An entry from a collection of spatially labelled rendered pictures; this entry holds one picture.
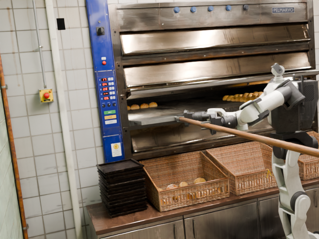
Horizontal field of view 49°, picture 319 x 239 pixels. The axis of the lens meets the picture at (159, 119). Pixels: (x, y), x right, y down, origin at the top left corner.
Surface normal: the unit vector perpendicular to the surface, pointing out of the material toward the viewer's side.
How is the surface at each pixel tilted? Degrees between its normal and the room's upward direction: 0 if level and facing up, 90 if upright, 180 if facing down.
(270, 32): 70
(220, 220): 90
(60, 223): 90
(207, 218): 90
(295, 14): 90
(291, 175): 113
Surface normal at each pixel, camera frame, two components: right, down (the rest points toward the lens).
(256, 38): 0.25, -0.28
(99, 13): 0.32, 0.09
